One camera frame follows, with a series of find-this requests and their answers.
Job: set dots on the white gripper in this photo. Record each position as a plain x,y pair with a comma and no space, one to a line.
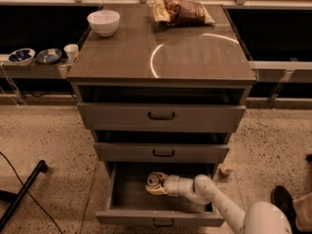
172,184

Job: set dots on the orange soda can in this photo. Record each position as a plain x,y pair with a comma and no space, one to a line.
154,179

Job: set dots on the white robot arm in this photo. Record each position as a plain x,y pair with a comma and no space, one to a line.
260,218

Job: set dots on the grey bottom drawer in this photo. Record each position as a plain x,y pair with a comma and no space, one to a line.
129,203

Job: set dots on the grey drawer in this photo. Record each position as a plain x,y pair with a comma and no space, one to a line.
129,203
161,153
179,118

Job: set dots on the grey middle drawer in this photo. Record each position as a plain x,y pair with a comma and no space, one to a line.
161,153

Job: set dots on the grey drawer cabinet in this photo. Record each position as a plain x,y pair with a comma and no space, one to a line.
148,62

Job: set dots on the grey top drawer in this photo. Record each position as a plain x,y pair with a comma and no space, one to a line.
179,118

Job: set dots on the black shoe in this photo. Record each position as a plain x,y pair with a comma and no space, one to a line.
282,199

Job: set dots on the beige trouser leg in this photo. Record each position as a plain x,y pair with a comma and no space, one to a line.
303,210

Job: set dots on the black stand leg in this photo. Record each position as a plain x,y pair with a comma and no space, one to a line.
14,199

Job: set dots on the small white paper cup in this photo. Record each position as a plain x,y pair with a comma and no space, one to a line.
72,52

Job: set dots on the dark blue shallow bowl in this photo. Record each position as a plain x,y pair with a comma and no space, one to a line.
49,56

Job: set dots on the white ceramic bowl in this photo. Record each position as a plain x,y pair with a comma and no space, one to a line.
104,22

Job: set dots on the brown chip bag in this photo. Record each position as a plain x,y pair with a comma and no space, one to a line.
180,12

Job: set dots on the blue patterned bowl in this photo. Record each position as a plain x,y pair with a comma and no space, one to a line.
22,57

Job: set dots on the grey side shelf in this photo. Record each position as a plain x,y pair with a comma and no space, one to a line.
36,70

